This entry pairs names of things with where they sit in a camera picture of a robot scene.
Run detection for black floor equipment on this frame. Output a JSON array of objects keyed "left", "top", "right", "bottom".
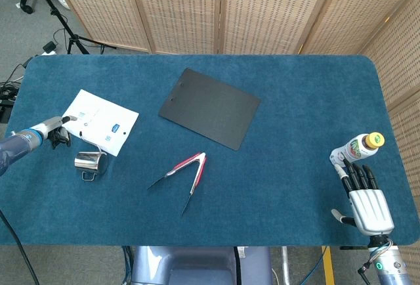
[{"left": 0, "top": 82, "right": 18, "bottom": 124}]

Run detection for blue table mat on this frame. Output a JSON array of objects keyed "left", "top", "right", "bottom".
[{"left": 0, "top": 54, "right": 415, "bottom": 248}]

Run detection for drink bottle yellow cap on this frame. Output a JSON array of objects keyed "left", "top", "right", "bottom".
[{"left": 329, "top": 132, "right": 386, "bottom": 169}]

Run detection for red handled metal tongs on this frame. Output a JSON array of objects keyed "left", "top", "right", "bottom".
[{"left": 146, "top": 152, "right": 207, "bottom": 217}]

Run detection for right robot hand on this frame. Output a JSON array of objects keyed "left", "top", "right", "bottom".
[{"left": 331, "top": 158, "right": 395, "bottom": 236}]

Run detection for steel milk pitcher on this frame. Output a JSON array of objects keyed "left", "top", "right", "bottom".
[{"left": 74, "top": 130, "right": 110, "bottom": 182}]

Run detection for black clipboard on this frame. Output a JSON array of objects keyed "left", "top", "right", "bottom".
[{"left": 157, "top": 68, "right": 262, "bottom": 152}]

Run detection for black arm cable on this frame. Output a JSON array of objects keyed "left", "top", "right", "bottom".
[{"left": 0, "top": 210, "right": 41, "bottom": 285}]

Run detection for white paper packet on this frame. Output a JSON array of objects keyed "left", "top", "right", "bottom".
[{"left": 60, "top": 89, "right": 140, "bottom": 158}]

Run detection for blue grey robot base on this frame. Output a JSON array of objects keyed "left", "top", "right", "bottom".
[{"left": 130, "top": 246, "right": 274, "bottom": 285}]

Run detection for black tripod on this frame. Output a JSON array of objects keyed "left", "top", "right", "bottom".
[{"left": 28, "top": 0, "right": 117, "bottom": 56}]

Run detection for wicker folding screen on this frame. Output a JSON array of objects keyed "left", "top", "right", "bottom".
[{"left": 45, "top": 0, "right": 420, "bottom": 285}]

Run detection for metal table leg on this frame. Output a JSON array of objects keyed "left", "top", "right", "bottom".
[{"left": 281, "top": 246, "right": 292, "bottom": 285}]

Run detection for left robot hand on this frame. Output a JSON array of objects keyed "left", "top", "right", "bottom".
[{"left": 43, "top": 115, "right": 79, "bottom": 150}]

